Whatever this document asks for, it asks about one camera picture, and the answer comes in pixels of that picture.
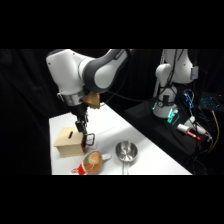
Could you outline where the blue lit keyboard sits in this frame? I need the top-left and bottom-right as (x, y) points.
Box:
(199, 92), (223, 112)

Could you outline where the white box on arm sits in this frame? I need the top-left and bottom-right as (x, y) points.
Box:
(191, 65), (200, 81)

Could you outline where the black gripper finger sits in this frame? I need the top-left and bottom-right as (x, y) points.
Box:
(81, 128), (89, 146)
(74, 120), (85, 135)

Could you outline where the green lit control box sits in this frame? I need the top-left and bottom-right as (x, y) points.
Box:
(166, 108), (180, 125)

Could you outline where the small white scoop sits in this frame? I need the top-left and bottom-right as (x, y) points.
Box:
(101, 153), (113, 163)

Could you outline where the blue cable bundle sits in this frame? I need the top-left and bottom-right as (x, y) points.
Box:
(182, 88), (196, 109)

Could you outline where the light wooden box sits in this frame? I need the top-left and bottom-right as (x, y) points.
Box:
(53, 126), (86, 159)

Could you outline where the brown bread loaf toy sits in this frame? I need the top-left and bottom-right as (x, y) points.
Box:
(82, 150), (105, 175)

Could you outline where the yellow cable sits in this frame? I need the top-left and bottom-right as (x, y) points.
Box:
(210, 109), (221, 149)

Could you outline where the white bottle with red tip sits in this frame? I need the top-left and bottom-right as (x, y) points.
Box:
(176, 123), (203, 142)

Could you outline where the red and white packet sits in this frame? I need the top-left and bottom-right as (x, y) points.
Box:
(71, 162), (89, 176)

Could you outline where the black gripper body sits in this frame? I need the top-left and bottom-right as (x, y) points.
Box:
(73, 103), (90, 125)

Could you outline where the tan wrist camera mount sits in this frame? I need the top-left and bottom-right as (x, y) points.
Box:
(82, 92), (101, 110)

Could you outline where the stainless steel pot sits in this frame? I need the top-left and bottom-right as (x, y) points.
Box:
(114, 140), (139, 176)

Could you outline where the black robot stand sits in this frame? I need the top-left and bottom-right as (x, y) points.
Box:
(122, 99), (202, 165)

